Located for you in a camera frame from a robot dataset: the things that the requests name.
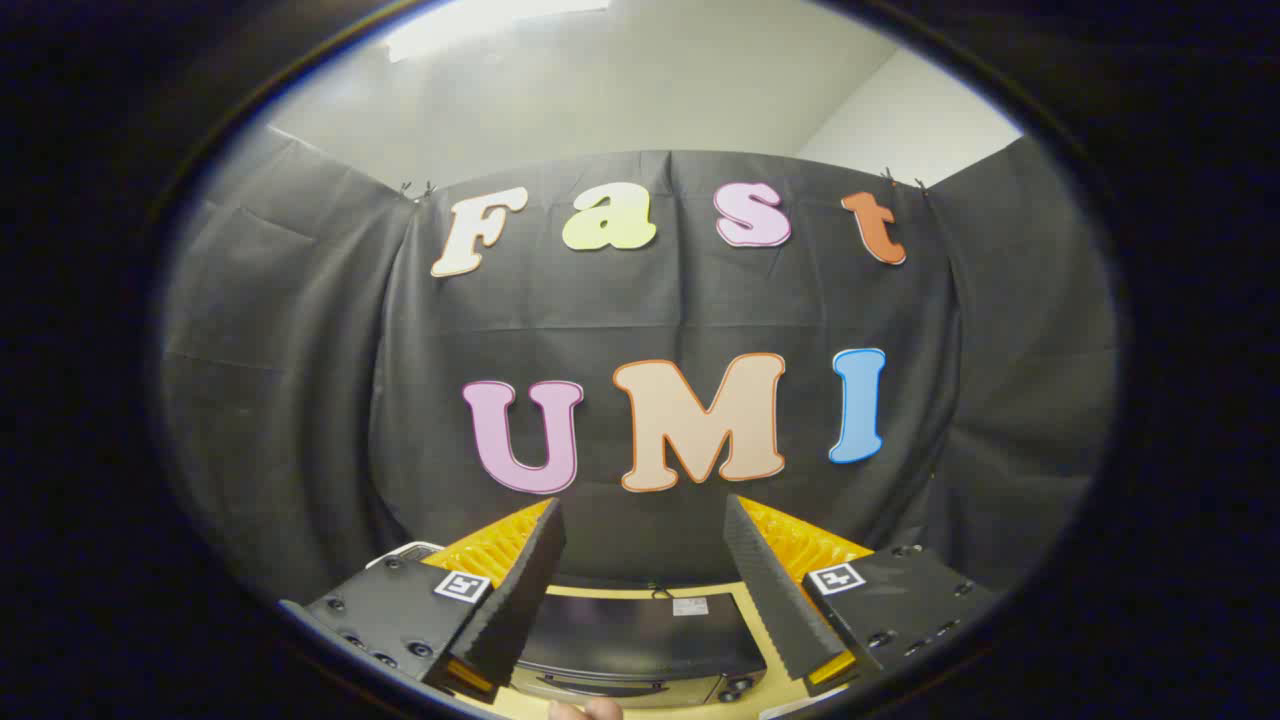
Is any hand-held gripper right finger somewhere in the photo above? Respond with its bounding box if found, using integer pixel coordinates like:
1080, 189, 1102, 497
722, 493, 1001, 698

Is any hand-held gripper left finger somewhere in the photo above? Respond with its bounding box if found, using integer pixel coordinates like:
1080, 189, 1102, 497
280, 497, 568, 706

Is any black toaster oven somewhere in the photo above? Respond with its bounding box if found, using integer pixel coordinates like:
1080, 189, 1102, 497
508, 583, 771, 707

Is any white bread toaster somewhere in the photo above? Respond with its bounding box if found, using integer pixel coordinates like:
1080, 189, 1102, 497
366, 541, 444, 569

